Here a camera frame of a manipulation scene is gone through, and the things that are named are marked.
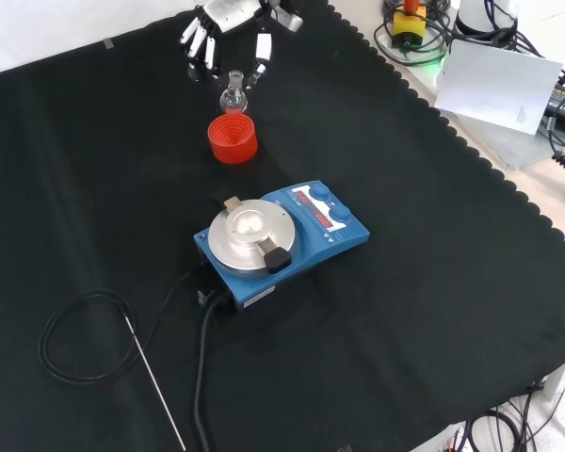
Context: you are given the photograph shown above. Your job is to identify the thin steel probe rod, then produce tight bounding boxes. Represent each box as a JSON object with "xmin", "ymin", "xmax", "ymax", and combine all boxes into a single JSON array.
[{"xmin": 122, "ymin": 315, "xmax": 187, "ymax": 452}]

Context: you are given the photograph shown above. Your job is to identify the clear glass round-bottom flask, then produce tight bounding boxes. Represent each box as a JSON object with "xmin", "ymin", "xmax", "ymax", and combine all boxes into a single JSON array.
[{"xmin": 218, "ymin": 70, "xmax": 250, "ymax": 116}]

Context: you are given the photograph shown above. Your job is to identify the thick black power cable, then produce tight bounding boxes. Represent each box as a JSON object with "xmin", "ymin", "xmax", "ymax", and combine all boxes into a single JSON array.
[{"xmin": 192, "ymin": 290, "xmax": 232, "ymax": 452}]

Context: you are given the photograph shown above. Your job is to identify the thin black probe cable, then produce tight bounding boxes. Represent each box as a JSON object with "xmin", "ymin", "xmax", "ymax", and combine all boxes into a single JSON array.
[{"xmin": 38, "ymin": 270, "xmax": 203, "ymax": 384}]

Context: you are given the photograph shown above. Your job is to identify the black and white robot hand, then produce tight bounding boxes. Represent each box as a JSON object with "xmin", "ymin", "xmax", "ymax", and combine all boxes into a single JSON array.
[{"xmin": 178, "ymin": 0, "xmax": 305, "ymax": 90}]

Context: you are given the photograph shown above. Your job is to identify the yellow stop button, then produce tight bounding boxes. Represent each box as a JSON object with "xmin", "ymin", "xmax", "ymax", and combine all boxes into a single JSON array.
[{"xmin": 388, "ymin": 0, "xmax": 428, "ymax": 50}]

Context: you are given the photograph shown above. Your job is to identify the blue-base heater with steel plate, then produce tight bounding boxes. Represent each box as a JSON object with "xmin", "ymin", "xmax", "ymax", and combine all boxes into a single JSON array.
[{"xmin": 192, "ymin": 179, "xmax": 372, "ymax": 316}]

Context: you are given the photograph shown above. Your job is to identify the pale board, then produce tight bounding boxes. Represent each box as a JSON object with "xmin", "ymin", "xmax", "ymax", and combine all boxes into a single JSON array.
[{"xmin": 433, "ymin": 38, "xmax": 565, "ymax": 137}]

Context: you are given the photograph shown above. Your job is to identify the black floor cable bundle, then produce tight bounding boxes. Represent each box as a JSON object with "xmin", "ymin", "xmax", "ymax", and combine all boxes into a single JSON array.
[{"xmin": 446, "ymin": 388, "xmax": 565, "ymax": 452}]

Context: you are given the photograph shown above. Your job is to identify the black bench cloth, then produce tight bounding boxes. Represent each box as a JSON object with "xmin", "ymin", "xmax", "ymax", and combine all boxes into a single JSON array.
[{"xmin": 0, "ymin": 0, "xmax": 565, "ymax": 452}]

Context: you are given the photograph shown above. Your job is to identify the red ribbed flask ring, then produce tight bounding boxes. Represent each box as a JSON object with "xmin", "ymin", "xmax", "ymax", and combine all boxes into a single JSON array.
[{"xmin": 206, "ymin": 113, "xmax": 260, "ymax": 166}]

